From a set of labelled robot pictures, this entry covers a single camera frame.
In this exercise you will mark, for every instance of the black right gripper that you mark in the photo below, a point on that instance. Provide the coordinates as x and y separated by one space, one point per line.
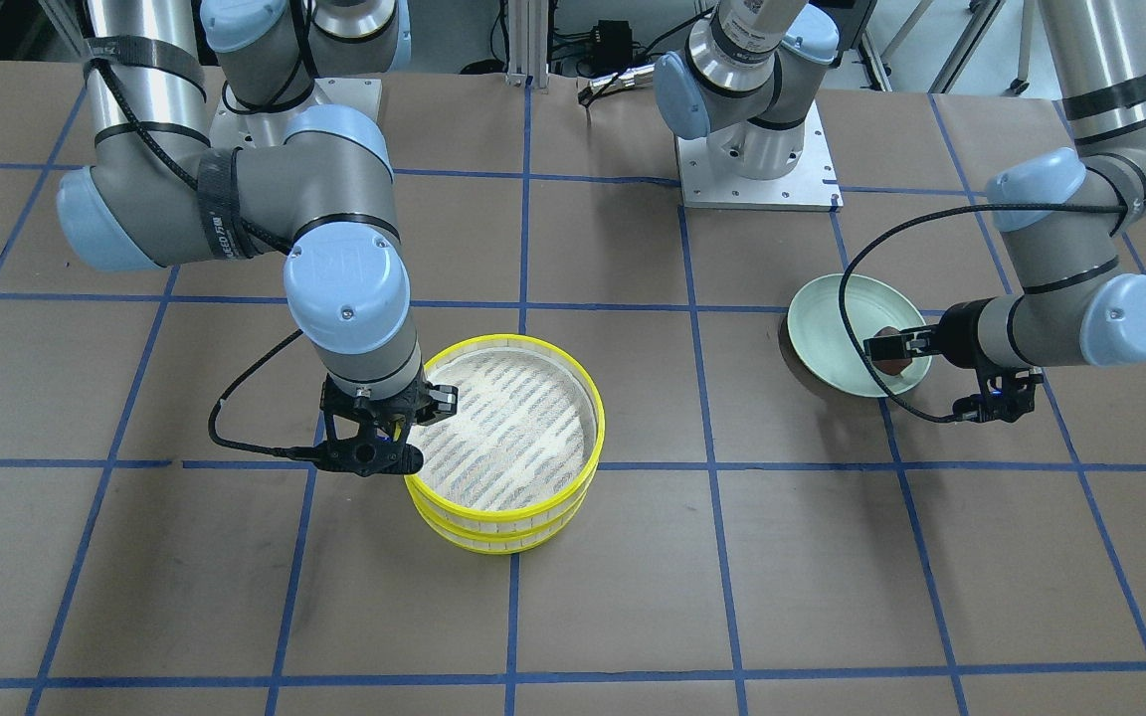
436 401

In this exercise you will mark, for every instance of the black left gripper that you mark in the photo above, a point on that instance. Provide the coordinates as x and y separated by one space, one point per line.
958 330

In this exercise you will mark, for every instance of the brown steamed bun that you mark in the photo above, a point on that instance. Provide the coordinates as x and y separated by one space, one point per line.
896 364

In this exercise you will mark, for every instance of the yellow steamer layer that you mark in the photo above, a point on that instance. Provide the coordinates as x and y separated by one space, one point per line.
529 429
498 538

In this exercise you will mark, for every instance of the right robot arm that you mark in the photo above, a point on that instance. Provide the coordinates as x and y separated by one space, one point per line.
159 195

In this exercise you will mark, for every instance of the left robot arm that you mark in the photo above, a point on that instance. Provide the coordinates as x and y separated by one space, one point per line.
749 71

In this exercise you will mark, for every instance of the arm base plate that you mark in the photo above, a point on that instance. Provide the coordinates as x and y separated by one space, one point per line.
334 94
748 167

